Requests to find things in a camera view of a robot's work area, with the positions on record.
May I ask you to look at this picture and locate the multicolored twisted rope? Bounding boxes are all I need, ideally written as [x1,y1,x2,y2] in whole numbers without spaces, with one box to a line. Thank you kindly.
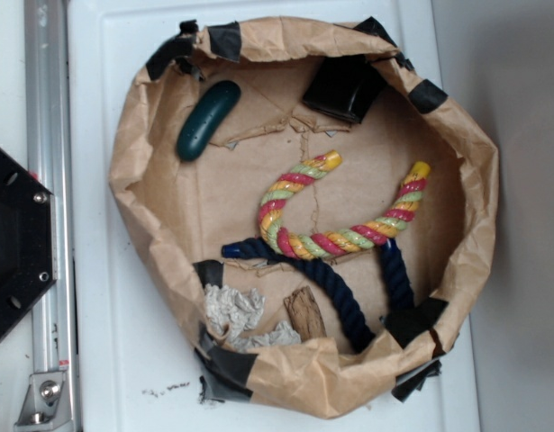
[258,149,431,262]

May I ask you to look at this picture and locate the brown wooden stick piece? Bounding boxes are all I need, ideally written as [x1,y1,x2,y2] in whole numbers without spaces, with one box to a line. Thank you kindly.
[283,286,327,342]

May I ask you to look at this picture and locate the crumpled white paper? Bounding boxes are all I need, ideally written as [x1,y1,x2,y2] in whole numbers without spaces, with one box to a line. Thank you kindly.
[204,283,302,353]

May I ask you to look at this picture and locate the black folded wallet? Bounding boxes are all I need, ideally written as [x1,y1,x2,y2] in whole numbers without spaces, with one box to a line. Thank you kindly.
[303,55,387,123]

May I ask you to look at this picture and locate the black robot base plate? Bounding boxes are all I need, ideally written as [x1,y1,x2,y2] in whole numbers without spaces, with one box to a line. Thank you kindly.
[0,148,56,343]

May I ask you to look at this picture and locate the dark green oval capsule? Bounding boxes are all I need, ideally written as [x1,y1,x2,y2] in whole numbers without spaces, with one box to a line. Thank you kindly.
[176,80,241,162]

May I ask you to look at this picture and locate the aluminium frame rail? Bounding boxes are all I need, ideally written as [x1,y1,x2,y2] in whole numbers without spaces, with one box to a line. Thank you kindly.
[23,1,82,431]

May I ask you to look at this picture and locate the dark blue twisted rope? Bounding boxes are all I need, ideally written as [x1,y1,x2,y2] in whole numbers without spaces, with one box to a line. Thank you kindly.
[221,237,416,355]

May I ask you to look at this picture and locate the metal corner bracket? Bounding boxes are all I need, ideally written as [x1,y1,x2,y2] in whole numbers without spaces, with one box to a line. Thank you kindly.
[14,371,74,431]

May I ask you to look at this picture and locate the brown paper bin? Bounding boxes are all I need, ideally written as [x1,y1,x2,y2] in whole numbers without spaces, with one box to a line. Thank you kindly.
[109,17,499,419]

